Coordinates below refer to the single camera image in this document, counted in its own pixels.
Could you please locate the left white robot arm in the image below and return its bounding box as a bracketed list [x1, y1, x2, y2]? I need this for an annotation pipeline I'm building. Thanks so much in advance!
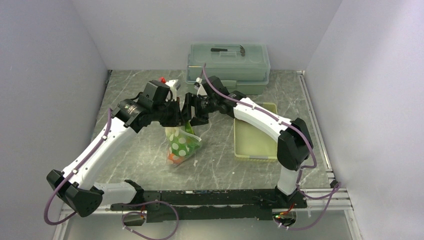
[46, 79, 181, 218]

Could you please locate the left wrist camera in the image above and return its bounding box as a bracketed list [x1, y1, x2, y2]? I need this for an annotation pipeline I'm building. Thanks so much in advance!
[159, 77, 181, 91]

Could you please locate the orange peach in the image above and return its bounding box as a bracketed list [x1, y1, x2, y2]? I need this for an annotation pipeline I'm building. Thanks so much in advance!
[166, 153, 185, 165]

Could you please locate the aluminium rail frame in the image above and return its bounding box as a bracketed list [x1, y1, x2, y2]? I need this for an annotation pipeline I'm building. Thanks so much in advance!
[58, 170, 363, 240]

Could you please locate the pale green perforated basket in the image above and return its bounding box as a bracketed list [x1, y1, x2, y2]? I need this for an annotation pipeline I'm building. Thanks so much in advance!
[234, 102, 282, 162]

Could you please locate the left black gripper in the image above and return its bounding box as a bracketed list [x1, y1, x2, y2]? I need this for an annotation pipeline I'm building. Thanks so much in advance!
[152, 96, 186, 127]

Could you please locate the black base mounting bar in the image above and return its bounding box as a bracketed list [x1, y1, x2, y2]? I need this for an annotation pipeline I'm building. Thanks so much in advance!
[110, 188, 307, 223]

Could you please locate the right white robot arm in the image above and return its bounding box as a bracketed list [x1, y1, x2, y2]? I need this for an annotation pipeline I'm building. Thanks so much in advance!
[182, 76, 313, 208]

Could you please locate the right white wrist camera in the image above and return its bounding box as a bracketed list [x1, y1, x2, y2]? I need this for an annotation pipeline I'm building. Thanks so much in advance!
[194, 77, 205, 96]

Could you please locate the clear dotted zip bag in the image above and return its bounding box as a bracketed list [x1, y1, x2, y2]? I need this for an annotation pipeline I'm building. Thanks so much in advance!
[165, 122, 204, 165]

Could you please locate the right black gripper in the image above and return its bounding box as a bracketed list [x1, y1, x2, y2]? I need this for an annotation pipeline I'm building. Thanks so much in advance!
[181, 92, 218, 127]

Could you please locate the watermelon slice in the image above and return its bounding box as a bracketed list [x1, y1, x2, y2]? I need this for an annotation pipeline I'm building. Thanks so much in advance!
[184, 122, 195, 135]

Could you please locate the green plastic toolbox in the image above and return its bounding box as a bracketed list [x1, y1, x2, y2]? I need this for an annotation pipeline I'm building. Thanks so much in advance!
[185, 43, 271, 95]

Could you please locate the green cabbage leaf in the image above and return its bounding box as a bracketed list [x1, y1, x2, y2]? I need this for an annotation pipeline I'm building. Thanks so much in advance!
[165, 127, 202, 159]

